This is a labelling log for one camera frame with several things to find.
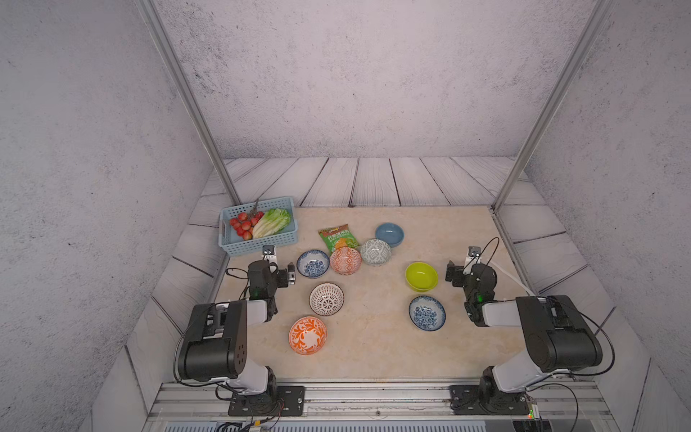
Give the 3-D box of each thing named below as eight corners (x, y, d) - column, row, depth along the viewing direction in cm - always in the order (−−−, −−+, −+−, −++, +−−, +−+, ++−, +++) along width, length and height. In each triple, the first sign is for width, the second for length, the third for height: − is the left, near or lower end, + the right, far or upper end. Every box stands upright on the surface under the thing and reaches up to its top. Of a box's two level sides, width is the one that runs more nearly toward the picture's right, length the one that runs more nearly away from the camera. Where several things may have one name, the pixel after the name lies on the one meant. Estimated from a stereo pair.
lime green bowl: (406, 294, 96) (408, 287, 92) (402, 269, 103) (404, 261, 99) (437, 294, 96) (441, 287, 92) (432, 269, 103) (435, 261, 99)
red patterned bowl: (326, 264, 103) (325, 259, 100) (344, 248, 108) (344, 242, 106) (347, 280, 99) (347, 275, 96) (365, 262, 104) (365, 257, 101)
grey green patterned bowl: (360, 265, 103) (360, 259, 100) (360, 245, 110) (360, 238, 107) (391, 265, 103) (392, 259, 100) (389, 245, 110) (390, 238, 107)
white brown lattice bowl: (309, 316, 90) (307, 311, 87) (312, 287, 97) (311, 282, 94) (343, 316, 90) (343, 311, 87) (344, 287, 97) (344, 282, 94)
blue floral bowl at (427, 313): (411, 333, 86) (413, 328, 83) (406, 300, 94) (408, 295, 91) (446, 332, 86) (449, 328, 83) (438, 300, 94) (441, 295, 91)
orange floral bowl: (288, 355, 82) (285, 351, 79) (293, 321, 89) (291, 316, 86) (326, 355, 82) (325, 350, 79) (328, 321, 89) (327, 316, 86)
